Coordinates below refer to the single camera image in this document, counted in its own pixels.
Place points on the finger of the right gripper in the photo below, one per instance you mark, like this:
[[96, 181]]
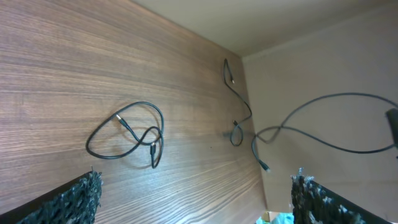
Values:
[[392, 117]]

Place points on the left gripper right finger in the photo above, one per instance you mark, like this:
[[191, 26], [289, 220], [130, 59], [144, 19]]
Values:
[[314, 203]]

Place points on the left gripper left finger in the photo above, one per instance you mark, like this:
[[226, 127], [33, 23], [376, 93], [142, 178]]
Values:
[[74, 202]]

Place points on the black USB cable long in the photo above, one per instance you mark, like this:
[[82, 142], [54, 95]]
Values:
[[236, 135]]

